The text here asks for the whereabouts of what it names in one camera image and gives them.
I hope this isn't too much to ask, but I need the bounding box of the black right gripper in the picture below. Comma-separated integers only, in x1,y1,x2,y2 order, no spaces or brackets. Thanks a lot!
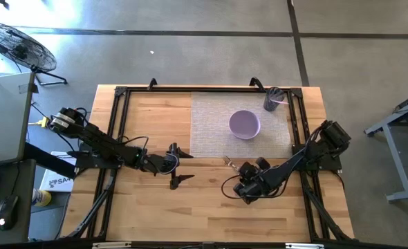
232,156,273,205

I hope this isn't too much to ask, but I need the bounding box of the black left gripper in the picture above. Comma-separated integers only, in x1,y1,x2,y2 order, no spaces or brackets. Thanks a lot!
146,142,196,191

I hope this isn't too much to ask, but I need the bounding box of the purple plastic bowl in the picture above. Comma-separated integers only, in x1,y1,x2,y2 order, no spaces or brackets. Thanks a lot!
228,109,261,140

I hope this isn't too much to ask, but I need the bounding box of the black mesh pen cup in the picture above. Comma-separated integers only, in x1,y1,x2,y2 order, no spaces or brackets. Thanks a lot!
263,86,286,113

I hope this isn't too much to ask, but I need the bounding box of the grey woven placemat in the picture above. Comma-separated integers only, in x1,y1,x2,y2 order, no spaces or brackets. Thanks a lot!
189,91,293,159

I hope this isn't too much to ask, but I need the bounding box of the white cardboard box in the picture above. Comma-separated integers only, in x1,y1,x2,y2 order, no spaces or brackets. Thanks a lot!
39,150,77,193

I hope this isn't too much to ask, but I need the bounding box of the grey metal cart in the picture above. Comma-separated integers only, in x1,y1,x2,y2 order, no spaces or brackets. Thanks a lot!
364,88,408,203

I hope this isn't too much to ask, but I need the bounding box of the black computer mouse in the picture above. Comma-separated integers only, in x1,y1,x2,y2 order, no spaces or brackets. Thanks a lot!
0,194,19,231

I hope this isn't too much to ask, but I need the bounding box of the black metal floor fan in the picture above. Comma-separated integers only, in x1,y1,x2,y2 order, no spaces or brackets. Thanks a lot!
0,21,68,86

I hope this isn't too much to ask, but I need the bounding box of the black aluminium table frame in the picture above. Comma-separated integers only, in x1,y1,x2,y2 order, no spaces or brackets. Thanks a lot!
61,85,354,243

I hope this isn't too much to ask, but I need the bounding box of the silver metal bracket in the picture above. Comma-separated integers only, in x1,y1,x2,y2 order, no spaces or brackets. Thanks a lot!
285,243,325,249
91,241,132,249

